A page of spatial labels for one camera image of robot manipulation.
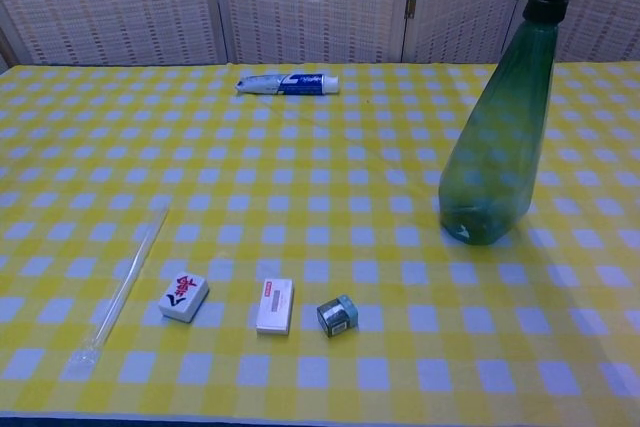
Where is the green spray bottle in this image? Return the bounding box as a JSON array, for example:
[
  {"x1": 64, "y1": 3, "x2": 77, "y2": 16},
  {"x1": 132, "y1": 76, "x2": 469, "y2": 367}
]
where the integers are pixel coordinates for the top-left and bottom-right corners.
[{"x1": 438, "y1": 0, "x2": 587, "y2": 248}]

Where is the yellow checkered tablecloth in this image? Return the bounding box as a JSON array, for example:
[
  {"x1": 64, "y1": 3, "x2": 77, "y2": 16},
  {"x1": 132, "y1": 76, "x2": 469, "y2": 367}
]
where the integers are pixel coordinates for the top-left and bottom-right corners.
[{"x1": 0, "y1": 62, "x2": 640, "y2": 422}]

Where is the blue white toothpaste tube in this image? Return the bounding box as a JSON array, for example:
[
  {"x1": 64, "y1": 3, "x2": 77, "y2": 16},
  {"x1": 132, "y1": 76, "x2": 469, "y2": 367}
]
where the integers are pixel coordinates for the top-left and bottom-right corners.
[{"x1": 236, "y1": 72, "x2": 341, "y2": 97}]

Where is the small white box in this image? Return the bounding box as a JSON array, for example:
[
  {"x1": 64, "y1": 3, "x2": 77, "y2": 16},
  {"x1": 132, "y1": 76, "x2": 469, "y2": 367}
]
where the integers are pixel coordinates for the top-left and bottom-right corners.
[{"x1": 256, "y1": 278, "x2": 295, "y2": 337}]

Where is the white mahjong tile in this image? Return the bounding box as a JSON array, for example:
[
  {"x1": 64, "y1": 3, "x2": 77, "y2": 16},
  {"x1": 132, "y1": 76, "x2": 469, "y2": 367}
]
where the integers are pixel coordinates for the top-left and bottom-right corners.
[{"x1": 157, "y1": 272, "x2": 210, "y2": 323}]

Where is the woven folding screen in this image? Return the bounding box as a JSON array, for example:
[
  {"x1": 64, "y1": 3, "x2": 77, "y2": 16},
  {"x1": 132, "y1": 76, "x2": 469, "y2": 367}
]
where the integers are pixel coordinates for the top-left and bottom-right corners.
[{"x1": 0, "y1": 0, "x2": 640, "y2": 73}]

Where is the clear wrapped straw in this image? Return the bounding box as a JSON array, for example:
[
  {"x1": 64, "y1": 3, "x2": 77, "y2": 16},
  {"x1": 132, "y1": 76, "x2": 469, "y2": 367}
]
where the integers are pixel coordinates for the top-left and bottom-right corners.
[{"x1": 69, "y1": 206, "x2": 170, "y2": 366}]

